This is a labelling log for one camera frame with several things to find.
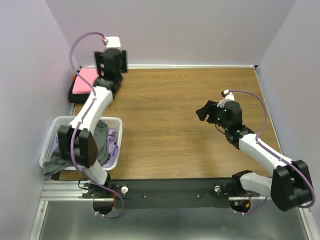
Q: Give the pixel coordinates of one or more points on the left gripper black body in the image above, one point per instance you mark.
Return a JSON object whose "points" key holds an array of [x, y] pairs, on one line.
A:
{"points": [[118, 75]]}

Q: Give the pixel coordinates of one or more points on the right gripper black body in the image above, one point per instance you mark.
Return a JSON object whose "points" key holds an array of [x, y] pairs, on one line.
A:
{"points": [[216, 114]]}

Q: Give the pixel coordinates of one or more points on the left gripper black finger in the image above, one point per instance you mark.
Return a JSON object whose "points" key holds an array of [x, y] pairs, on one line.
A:
{"points": [[124, 65], [99, 61]]}

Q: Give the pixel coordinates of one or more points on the pink t shirt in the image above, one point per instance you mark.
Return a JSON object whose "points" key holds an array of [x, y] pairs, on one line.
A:
{"points": [[80, 87]]}

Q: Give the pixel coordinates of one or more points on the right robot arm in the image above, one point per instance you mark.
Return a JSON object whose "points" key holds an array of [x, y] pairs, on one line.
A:
{"points": [[290, 184]]}

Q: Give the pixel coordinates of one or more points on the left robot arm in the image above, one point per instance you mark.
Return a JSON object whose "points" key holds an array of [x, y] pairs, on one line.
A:
{"points": [[76, 141]]}

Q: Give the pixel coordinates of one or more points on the black folded t shirt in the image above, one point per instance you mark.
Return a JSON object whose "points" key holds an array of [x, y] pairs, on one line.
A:
{"points": [[76, 98]]}

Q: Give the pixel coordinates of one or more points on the white plastic laundry basket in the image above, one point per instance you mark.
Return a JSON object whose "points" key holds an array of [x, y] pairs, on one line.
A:
{"points": [[112, 123]]}

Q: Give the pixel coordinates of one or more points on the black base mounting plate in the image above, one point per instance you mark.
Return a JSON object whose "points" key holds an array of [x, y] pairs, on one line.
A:
{"points": [[169, 194]]}

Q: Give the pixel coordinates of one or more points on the lavender t shirt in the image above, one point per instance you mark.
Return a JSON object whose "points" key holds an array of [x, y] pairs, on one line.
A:
{"points": [[112, 146]]}

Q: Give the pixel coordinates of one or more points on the grey t shirt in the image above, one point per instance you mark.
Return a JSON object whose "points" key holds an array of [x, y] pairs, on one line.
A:
{"points": [[57, 164]]}

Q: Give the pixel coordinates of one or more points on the white wall base trim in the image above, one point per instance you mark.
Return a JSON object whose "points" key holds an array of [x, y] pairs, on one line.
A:
{"points": [[189, 66]]}

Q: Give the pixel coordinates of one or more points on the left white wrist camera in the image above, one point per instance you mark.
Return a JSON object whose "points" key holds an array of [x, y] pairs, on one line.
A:
{"points": [[112, 42]]}

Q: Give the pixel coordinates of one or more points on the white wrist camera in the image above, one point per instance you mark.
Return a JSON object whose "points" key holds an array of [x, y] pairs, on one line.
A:
{"points": [[227, 96], [112, 42]]}

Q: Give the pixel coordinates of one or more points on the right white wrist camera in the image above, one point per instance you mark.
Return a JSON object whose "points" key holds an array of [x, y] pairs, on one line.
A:
{"points": [[227, 96]]}

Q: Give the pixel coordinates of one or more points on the aluminium extrusion rail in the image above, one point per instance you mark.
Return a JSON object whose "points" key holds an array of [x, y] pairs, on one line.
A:
{"points": [[61, 191]]}

